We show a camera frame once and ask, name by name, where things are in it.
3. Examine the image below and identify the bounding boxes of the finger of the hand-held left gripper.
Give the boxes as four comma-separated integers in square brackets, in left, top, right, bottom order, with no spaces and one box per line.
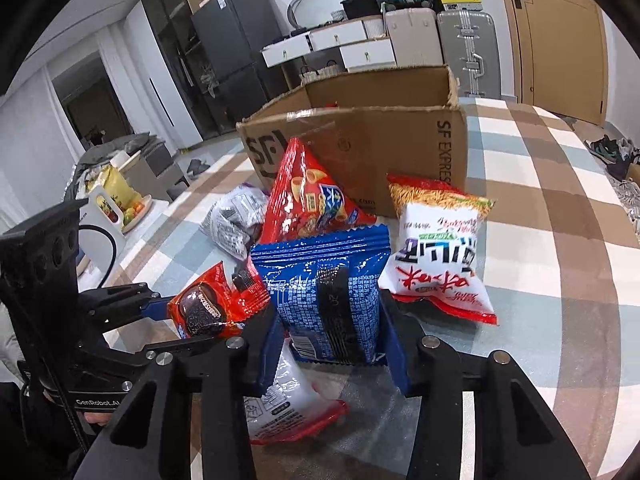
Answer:
[77,282,177,327]
[97,330,228,362]

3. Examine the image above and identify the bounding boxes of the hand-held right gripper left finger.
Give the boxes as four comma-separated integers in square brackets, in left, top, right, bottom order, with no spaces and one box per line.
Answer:
[72,310,287,480]

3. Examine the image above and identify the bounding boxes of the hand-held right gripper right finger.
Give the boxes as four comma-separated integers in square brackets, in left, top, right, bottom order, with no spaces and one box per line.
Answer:
[379,290,594,480]

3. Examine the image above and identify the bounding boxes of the white packet with red edge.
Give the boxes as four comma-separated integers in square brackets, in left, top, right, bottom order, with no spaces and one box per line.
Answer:
[243,340,349,446]

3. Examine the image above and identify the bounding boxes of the red cookie packet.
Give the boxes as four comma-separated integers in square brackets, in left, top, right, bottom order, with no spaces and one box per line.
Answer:
[166,261,272,339]

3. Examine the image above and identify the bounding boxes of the blue snack packet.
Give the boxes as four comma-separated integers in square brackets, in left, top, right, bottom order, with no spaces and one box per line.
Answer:
[250,224,392,365]

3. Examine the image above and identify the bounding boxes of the white and red noodle snack bag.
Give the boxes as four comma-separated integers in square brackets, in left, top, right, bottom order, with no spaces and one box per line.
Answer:
[377,172,499,327]

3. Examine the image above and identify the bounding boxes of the purple and silver snack bag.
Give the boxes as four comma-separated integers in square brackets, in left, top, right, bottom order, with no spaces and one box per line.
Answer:
[199,183,273,261]

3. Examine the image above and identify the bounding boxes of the red cone snack bag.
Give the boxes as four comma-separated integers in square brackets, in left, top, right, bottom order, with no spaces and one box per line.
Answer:
[260,137,378,245]

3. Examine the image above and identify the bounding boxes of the cardboard box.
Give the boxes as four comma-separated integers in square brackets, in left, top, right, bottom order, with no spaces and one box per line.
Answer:
[235,64,469,219]

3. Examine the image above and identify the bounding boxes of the person's left forearm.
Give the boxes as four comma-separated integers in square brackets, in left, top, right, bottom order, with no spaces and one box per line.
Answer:
[0,382,93,480]

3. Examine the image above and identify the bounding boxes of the white printed carton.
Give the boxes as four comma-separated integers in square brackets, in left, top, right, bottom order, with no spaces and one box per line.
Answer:
[86,185,126,235]

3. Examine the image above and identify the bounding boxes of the plate of fruit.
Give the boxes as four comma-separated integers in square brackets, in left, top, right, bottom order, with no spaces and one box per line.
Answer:
[120,195,154,234]

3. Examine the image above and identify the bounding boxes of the yellow bag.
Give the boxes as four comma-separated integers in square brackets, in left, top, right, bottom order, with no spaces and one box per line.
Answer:
[97,165,142,211]

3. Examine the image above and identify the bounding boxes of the grey storage box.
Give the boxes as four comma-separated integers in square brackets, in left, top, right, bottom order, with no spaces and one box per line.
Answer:
[122,141,191,202]

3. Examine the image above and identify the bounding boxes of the black slippers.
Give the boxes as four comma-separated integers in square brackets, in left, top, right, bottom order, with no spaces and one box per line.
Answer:
[184,158,214,179]

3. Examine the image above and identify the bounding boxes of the dark cloth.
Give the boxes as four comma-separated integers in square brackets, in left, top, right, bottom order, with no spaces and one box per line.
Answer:
[77,132,152,167]

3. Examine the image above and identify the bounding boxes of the dark grey refrigerator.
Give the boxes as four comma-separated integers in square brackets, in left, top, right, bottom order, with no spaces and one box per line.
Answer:
[190,0,292,136]

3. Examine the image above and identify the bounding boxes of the pile of shoes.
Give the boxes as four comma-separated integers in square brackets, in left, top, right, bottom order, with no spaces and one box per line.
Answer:
[584,135,640,183]

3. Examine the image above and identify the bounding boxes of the white drawer cabinet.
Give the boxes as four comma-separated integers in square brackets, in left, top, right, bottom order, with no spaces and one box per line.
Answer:
[261,19,398,73]

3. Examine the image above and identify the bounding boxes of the beige suitcase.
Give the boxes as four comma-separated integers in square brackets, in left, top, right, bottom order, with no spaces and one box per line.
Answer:
[384,7,445,68]

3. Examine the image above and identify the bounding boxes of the silver suitcase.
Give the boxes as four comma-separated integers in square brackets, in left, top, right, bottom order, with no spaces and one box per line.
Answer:
[436,9,502,98]

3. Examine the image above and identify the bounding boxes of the white pleated filter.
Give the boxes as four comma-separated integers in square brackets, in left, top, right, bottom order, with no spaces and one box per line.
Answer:
[362,16,389,41]

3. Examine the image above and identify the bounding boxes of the white hoop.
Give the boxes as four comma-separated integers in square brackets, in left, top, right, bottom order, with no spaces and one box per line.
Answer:
[287,0,351,31]

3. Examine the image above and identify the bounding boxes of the wooden door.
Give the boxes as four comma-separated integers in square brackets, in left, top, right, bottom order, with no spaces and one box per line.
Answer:
[492,0,609,126]

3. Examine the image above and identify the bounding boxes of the black cable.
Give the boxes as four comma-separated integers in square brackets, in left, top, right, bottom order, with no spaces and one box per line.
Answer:
[76,224,129,288]

